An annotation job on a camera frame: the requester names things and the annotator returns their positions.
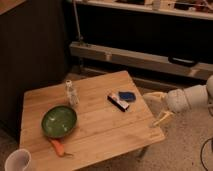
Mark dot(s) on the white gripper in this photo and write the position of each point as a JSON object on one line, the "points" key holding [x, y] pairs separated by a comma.
{"points": [[176, 101]]}

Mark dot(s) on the white sponge with blue top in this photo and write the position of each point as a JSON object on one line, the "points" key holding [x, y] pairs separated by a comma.
{"points": [[127, 96]]}

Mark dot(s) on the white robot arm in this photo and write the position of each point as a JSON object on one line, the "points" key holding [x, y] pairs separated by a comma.
{"points": [[197, 96]]}

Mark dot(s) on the white ceramic cup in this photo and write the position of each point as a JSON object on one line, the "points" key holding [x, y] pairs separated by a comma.
{"points": [[19, 160]]}

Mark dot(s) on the grey metal beam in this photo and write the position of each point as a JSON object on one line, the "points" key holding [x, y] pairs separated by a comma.
{"points": [[139, 60]]}

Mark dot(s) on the wooden table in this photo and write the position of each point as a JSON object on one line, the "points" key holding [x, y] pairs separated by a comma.
{"points": [[103, 131]]}

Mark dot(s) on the green bowl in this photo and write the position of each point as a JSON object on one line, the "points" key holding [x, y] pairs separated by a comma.
{"points": [[58, 122]]}

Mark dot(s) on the metal pole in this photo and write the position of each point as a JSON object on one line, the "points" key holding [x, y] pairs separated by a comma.
{"points": [[79, 36]]}

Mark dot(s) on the orange carrot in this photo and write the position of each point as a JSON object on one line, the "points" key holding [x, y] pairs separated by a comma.
{"points": [[59, 148]]}

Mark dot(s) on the black handle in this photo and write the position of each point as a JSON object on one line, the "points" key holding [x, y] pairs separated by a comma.
{"points": [[182, 62]]}

